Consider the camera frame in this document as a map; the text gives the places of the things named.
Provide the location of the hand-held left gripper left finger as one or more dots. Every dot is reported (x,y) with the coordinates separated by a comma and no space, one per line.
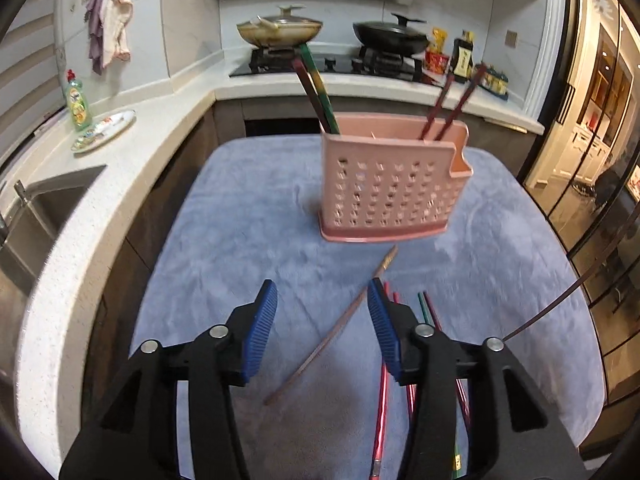
(260,332)

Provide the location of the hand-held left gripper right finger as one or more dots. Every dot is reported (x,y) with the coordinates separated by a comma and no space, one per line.
(382,332)

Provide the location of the brown chopstick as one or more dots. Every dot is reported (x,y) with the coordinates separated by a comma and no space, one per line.
(386,262)

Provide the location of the pink perforated utensil holder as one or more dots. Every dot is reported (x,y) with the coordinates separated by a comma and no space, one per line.
(380,195)

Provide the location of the purple chopstick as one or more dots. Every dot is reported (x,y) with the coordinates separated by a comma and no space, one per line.
(460,105)
(435,110)

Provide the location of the blue-grey plush table cloth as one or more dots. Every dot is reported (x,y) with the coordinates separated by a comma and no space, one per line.
(240,240)

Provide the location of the dark framed glass door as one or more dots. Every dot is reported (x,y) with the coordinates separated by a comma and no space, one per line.
(575,240)

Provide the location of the steel sink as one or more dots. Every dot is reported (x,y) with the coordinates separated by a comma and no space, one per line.
(40,210)

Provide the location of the patterned plate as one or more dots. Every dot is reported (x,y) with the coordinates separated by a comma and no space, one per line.
(102,131)

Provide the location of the black gas stove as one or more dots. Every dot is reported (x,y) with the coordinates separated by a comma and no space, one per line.
(345,65)

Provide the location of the spice jar set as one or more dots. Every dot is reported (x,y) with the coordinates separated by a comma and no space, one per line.
(496,84)

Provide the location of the red and yellow snack packets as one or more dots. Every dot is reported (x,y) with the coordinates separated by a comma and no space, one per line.
(437,62)

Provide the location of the white room cabinet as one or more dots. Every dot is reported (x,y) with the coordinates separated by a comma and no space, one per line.
(590,150)

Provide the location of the steel soap dispenser pump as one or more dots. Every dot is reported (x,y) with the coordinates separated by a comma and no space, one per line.
(20,192)

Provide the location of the dark soy sauce bottle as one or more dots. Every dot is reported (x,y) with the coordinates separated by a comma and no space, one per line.
(462,57)

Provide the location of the green dish soap bottle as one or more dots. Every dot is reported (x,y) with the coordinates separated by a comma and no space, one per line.
(79,105)

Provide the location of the black wok with lid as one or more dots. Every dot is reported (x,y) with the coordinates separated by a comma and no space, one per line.
(390,39)

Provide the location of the yellow snack packet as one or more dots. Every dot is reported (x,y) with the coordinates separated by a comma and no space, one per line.
(440,40)

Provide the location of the beige wok with lid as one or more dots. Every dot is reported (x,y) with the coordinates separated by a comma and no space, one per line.
(280,34)

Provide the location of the window blinds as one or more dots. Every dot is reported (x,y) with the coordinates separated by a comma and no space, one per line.
(30,85)

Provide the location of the white pink hanging cloth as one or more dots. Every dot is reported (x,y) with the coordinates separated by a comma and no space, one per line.
(119,20)

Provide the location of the grey wall switch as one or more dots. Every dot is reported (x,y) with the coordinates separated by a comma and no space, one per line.
(511,38)

